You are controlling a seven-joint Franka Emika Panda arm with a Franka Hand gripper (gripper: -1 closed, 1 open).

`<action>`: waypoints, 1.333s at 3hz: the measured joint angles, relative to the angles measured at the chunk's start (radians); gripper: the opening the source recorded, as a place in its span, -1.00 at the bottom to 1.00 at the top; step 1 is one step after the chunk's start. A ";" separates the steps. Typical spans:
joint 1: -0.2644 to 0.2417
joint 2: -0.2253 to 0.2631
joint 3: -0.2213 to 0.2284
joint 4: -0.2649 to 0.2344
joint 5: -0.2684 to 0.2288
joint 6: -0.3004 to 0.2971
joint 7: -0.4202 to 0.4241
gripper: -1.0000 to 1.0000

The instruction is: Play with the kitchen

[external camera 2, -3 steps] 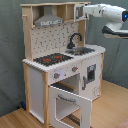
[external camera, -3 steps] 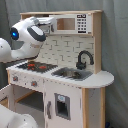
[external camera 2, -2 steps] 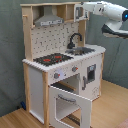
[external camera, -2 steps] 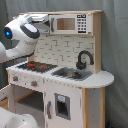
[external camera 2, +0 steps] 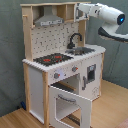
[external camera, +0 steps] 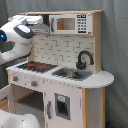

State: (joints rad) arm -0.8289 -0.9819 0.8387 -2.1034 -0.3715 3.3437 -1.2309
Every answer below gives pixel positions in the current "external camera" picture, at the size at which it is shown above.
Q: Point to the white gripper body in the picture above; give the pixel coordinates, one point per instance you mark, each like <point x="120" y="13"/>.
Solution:
<point x="34" y="20"/>

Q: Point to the toy microwave door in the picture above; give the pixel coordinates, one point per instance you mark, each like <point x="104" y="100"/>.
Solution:
<point x="63" y="24"/>

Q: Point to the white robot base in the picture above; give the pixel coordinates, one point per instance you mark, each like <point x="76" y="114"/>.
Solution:
<point x="9" y="120"/>

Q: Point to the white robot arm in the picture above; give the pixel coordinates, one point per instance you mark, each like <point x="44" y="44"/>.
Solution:
<point x="17" y="30"/>

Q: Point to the wooden toy kitchen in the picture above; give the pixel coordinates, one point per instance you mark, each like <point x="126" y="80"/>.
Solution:
<point x="87" y="97"/>

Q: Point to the grey range hood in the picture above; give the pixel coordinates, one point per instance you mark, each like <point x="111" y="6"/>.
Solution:
<point x="42" y="28"/>

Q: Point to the black toy stovetop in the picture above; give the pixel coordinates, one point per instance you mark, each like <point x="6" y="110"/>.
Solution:
<point x="37" y="66"/>

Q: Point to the left oven knob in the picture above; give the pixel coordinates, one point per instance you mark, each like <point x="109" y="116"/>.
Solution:
<point x="15" y="78"/>

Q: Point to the oven knob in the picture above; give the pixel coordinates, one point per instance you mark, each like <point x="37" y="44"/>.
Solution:
<point x="15" y="78"/>
<point x="34" y="84"/>

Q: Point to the grey toy sink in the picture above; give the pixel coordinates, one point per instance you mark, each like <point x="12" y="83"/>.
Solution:
<point x="73" y="74"/>

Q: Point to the right oven knob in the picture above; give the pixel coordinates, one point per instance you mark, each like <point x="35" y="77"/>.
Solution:
<point x="34" y="84"/>

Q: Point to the black toy faucet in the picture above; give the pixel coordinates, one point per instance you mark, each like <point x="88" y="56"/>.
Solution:
<point x="81" y="63"/>

